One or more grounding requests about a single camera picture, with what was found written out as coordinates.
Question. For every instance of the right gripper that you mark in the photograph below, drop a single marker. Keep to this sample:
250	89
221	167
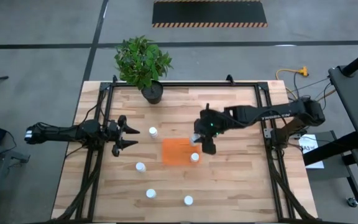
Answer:
211	123

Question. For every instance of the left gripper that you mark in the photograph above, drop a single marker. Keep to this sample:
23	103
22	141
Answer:
118	133

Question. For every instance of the white pill bottle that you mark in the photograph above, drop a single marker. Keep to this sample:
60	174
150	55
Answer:
194	157
188	200
193	140
153	132
150	193
140	167

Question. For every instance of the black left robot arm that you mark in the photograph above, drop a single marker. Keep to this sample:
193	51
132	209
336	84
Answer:
57	133

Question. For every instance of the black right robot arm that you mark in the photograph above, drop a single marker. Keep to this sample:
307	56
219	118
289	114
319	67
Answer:
275	113

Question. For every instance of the orange translucent plastic basket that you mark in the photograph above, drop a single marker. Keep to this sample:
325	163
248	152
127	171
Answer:
177	152

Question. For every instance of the black plant pot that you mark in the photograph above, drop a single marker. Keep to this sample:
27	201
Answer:
152	93

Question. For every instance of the green leafy plant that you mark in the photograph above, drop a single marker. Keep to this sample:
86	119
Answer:
141	60

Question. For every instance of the white paper sheet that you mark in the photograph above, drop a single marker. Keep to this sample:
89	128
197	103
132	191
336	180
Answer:
314	155

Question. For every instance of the black hazard-striped floor mat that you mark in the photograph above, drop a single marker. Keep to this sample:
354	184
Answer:
210	12

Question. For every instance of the black caster wheel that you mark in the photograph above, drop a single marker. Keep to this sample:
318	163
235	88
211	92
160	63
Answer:
352	202

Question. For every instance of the black aluminium table frame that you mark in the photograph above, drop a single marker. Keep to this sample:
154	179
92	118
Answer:
182	84

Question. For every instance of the black frame clamp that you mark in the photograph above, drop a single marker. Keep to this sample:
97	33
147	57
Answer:
230	79
114	79

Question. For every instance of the grey metal bracket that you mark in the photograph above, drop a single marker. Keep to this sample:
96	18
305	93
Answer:
267	133

